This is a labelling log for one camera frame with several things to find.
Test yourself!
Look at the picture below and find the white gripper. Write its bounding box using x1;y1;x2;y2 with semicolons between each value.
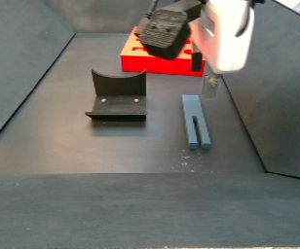
189;0;255;98

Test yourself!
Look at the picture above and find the blue slotted double-square peg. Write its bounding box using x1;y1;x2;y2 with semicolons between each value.
181;95;213;150

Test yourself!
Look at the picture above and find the red shape-sorting board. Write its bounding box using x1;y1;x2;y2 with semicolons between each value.
121;28;205;77

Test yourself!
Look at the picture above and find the black curved cradle stand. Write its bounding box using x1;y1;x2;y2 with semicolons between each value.
85;70;147;120

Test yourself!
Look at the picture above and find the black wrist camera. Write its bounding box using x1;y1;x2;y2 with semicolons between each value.
135;0;208;60

